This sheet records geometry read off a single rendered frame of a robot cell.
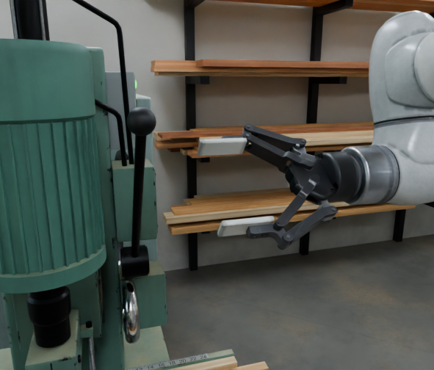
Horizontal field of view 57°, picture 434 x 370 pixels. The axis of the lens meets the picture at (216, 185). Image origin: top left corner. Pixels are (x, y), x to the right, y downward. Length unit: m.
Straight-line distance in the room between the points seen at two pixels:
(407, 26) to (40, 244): 0.59
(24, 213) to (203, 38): 2.58
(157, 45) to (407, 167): 2.46
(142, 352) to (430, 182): 0.78
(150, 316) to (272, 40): 2.60
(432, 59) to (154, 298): 0.65
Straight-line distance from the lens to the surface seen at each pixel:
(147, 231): 0.82
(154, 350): 1.10
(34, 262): 0.56
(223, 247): 3.31
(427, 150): 0.65
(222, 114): 3.04
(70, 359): 0.67
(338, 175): 0.58
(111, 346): 0.94
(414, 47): 0.65
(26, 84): 0.51
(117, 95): 0.86
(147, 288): 0.84
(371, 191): 0.61
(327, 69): 2.84
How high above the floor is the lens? 1.46
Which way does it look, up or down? 14 degrees down
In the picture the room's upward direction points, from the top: straight up
